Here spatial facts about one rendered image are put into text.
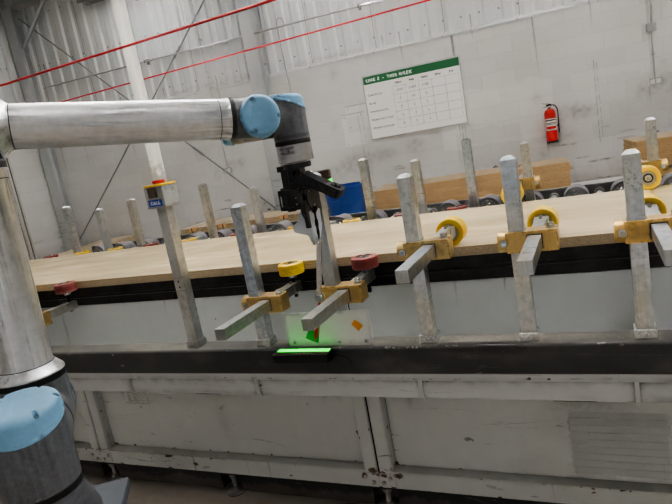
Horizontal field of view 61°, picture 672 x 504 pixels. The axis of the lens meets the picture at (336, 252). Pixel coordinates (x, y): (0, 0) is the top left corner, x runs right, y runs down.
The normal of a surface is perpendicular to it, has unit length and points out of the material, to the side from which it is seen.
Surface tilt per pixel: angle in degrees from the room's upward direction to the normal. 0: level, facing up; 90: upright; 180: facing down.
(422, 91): 90
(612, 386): 90
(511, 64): 90
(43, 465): 90
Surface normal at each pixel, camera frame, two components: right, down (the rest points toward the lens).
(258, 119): 0.46, 0.09
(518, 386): -0.39, 0.24
